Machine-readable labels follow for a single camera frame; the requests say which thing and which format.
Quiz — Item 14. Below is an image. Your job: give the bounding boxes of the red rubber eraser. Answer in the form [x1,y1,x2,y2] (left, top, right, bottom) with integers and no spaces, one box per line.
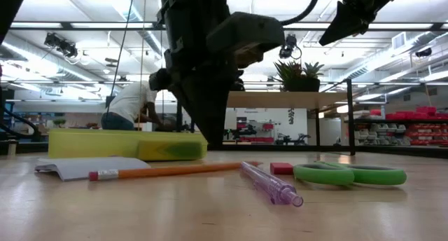
[269,162,295,176]

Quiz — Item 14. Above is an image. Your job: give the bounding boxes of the black hanging cable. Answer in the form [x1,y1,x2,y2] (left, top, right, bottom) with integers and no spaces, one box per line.
[104,0,137,118]

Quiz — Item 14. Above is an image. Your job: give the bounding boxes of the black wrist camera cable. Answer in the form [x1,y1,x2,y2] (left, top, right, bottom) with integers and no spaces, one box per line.
[279,0,323,27]

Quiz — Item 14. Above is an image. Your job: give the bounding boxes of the orange pencil with red eraser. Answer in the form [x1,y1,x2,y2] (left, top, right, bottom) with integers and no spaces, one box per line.
[88,160,263,182]

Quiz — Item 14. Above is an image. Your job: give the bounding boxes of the yellow-green plastic container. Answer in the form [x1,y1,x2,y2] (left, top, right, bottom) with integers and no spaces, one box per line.
[48,128,209,162]

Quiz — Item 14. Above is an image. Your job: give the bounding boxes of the white paper notepad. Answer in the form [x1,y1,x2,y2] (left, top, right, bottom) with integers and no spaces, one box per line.
[34,156,152,182]

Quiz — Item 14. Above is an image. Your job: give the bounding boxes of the green-handled scissors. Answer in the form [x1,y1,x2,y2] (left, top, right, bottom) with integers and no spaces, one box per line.
[293,160,408,186]

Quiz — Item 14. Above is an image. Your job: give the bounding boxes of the black ceiling-hung camera rig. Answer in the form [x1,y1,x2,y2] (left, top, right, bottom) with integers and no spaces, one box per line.
[279,33,302,60]
[43,32,78,59]

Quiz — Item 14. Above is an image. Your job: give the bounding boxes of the white ceiling air vent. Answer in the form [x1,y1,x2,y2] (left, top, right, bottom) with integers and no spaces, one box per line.
[391,31,407,51]

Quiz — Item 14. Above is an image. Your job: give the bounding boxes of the black curved cable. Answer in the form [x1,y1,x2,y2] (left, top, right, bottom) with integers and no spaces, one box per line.
[0,107,41,143]

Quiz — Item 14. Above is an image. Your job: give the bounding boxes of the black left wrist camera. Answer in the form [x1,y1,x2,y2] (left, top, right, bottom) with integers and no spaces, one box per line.
[205,11,286,69]

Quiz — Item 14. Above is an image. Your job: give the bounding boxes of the storage rack with red bins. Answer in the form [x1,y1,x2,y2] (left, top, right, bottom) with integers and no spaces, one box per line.
[344,106,448,147]

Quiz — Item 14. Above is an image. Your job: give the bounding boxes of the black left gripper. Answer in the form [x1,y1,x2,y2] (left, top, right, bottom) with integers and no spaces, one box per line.
[157,0,239,150]

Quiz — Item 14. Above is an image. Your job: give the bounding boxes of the yellow and green crayon box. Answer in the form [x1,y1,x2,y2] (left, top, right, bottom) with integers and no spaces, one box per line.
[136,139,204,161]

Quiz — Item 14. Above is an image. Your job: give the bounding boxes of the person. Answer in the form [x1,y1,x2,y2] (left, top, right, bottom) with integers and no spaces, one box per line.
[100,68,176,132]

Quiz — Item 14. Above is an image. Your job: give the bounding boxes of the black overhead frame bar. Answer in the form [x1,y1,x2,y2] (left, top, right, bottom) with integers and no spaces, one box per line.
[10,21,448,32]

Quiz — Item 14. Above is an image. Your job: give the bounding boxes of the wooden shelf with black frame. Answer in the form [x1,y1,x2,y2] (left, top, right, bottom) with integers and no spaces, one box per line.
[176,78,356,156]

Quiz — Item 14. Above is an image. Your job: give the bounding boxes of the transparent purple pen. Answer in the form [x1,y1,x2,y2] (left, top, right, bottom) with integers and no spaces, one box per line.
[239,160,305,208]

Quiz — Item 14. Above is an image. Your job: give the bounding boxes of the potted succulent in black pot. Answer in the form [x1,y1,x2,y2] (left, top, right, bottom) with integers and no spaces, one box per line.
[272,60,326,92]

